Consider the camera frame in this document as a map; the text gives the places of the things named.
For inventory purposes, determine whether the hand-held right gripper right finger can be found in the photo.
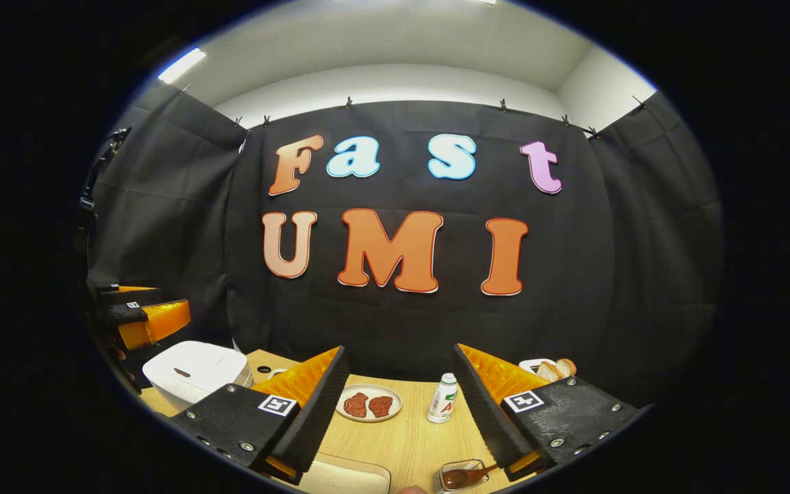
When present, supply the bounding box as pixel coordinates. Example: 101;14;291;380
453;343;643;481

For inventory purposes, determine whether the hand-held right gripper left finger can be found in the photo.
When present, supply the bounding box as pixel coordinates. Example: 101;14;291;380
172;345;352;484

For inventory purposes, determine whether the white rice cooker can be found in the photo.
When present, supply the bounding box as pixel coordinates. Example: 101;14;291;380
142;341;254;412

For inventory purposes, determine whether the tray of rice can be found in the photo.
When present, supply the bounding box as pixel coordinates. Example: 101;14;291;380
296;453;392;494

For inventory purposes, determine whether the metal wire chopstick holder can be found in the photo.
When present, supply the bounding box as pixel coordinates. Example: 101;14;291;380
434;459;490;493

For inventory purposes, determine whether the brown wooden spoon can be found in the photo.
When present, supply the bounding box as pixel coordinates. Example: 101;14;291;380
441;463;500;490

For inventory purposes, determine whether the white drink bottle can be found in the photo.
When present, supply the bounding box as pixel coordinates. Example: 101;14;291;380
427;373;459;424

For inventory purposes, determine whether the white toaster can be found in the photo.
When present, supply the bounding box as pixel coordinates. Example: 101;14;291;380
518;357;577;385

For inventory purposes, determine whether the white round plate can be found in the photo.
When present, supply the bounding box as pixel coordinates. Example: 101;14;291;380
335;384;403;423

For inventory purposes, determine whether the ceiling light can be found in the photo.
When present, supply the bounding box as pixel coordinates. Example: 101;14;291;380
156;47;208;84

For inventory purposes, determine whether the black backdrop cloth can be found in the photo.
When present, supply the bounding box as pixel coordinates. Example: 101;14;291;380
86;81;723;412

